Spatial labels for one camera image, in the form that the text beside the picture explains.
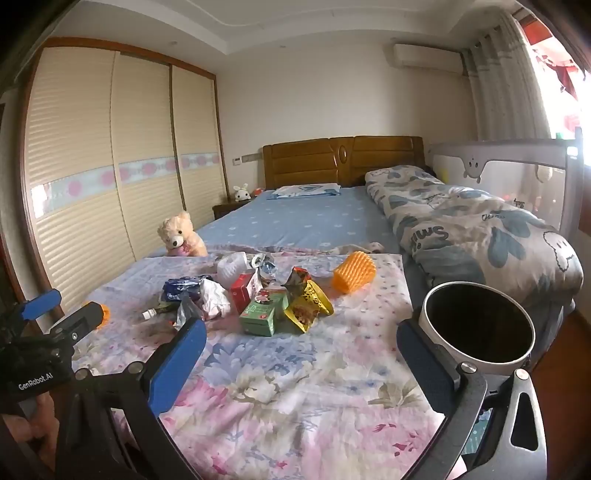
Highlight plain green box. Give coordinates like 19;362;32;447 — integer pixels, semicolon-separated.
239;301;278;337

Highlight blue bedsheet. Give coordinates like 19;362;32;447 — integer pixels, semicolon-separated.
139;185;403;260

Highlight white round waste bin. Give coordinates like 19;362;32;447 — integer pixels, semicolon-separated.
418;281;537;376

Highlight yellow snack wrapper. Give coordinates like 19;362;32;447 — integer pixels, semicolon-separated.
283;279;334;334

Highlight orange knitted roll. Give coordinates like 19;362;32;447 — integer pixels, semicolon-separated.
83;302;111;326

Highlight small dark bottle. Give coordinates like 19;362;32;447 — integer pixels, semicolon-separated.
141;302;181;322

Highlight silver crumpled wrapper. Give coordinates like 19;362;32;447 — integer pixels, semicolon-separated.
249;253;278;289

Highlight grey dotted curtain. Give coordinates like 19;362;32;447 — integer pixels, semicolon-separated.
462;9;555;141

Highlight person's left hand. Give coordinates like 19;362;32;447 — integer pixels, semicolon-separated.
0;392;62;461

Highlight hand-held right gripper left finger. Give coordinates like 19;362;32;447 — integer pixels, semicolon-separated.
55;318;208;480

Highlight white air conditioner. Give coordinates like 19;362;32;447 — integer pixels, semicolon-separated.
392;43;464;75

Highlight brown snack bag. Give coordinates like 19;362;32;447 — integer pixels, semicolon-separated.
281;267;313;296

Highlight pink floral blanket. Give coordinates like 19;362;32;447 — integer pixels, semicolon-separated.
69;251;462;480

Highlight cream sliding door wardrobe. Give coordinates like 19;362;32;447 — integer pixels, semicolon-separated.
18;37;230;319

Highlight orange foam fruit net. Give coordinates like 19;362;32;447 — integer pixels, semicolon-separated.
333;250;376;294

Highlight red hanging clothes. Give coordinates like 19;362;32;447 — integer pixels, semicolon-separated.
531;46;579;99

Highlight grey mesh bed guard rail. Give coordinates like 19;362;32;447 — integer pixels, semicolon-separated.
427;127;585;237

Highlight blue plastic wrapper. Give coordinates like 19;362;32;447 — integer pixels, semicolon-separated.
161;274;213;304

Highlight white crumpled plastic bag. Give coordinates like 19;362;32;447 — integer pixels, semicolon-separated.
173;278;232;330

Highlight red drink carton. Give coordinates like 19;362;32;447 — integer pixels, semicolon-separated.
230;272;257;315

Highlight blue white pillow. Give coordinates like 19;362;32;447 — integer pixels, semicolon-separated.
268;183;342;200

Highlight teal cardboard box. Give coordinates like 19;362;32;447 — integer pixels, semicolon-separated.
464;406;492;455

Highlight beige teddy bear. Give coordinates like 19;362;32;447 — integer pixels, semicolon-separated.
157;211;209;258

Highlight wooden nightstand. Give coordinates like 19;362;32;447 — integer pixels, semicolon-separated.
212;198;253;221

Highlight wooden headboard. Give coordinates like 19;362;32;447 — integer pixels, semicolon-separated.
262;135;426;190

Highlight pink beige cloth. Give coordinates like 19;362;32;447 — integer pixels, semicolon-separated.
332;241;387;255

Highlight grey quilt with blue hearts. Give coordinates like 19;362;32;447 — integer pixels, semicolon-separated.
365;165;585;302

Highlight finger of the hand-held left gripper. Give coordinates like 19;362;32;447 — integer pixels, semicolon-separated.
16;288;64;323
48;302;105;345

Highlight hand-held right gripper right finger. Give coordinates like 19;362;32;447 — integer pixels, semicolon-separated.
396;318;550;480

